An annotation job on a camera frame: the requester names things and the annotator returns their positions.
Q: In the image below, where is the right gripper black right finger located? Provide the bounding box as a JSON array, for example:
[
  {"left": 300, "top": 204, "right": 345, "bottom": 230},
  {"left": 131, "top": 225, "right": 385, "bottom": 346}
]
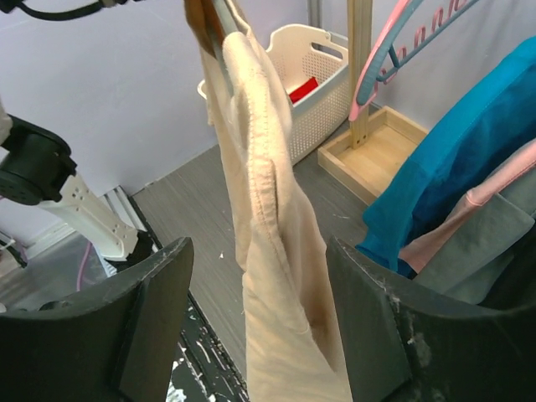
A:
[{"left": 327, "top": 237, "right": 535, "bottom": 401}]

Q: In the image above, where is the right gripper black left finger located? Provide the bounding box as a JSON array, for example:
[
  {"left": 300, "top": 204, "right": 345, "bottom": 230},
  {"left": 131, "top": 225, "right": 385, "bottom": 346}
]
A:
[{"left": 1, "top": 237, "right": 194, "bottom": 401}]

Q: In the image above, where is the beige t shirt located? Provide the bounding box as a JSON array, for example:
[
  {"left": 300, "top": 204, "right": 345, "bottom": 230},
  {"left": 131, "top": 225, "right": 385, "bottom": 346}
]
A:
[{"left": 184, "top": 1, "right": 352, "bottom": 401}]

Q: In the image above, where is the clear grey hanger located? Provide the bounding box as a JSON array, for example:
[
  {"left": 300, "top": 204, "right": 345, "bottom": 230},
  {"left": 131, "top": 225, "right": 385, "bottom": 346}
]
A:
[{"left": 204, "top": 0, "right": 238, "bottom": 95}]

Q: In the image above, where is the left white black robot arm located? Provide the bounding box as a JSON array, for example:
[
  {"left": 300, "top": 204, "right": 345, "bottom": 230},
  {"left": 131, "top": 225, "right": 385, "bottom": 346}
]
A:
[{"left": 1, "top": 111, "right": 152, "bottom": 271}]

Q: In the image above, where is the pink garment on hanger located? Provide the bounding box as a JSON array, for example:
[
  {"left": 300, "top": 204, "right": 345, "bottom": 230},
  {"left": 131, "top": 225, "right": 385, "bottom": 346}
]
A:
[{"left": 399, "top": 140, "right": 535, "bottom": 274}]

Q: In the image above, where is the grey garment on hanger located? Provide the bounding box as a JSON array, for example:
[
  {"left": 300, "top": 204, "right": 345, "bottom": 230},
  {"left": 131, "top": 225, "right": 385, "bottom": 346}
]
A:
[{"left": 414, "top": 167, "right": 535, "bottom": 304}]

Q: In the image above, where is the blue t shirt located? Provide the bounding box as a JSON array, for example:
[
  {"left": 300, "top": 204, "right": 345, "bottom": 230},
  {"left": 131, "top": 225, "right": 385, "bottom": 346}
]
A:
[{"left": 356, "top": 38, "right": 535, "bottom": 276}]

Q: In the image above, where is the pink plastic hanger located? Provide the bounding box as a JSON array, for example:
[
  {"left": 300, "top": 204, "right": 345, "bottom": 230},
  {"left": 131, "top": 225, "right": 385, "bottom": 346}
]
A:
[{"left": 348, "top": 0, "right": 470, "bottom": 122}]

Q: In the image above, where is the grey plastic hanger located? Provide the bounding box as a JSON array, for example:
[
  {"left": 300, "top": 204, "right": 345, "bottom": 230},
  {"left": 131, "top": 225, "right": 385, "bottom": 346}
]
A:
[{"left": 354, "top": 0, "right": 481, "bottom": 106}]

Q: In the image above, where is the wooden clothes rack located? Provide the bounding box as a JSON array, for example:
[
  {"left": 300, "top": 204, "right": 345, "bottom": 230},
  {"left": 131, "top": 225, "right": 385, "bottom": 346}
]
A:
[{"left": 317, "top": 1, "right": 427, "bottom": 205}]

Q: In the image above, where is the red cloth in basket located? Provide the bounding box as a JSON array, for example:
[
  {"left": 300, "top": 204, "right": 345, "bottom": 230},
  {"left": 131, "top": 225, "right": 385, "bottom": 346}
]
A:
[{"left": 289, "top": 77, "right": 318, "bottom": 104}]

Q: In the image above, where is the white laundry basket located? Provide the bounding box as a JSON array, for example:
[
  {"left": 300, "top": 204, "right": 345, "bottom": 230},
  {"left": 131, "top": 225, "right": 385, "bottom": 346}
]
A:
[{"left": 199, "top": 21, "right": 349, "bottom": 180}]

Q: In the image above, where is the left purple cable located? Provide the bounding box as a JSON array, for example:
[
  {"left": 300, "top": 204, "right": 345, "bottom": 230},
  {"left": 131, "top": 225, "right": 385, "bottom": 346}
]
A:
[{"left": 77, "top": 242, "right": 95, "bottom": 292}]

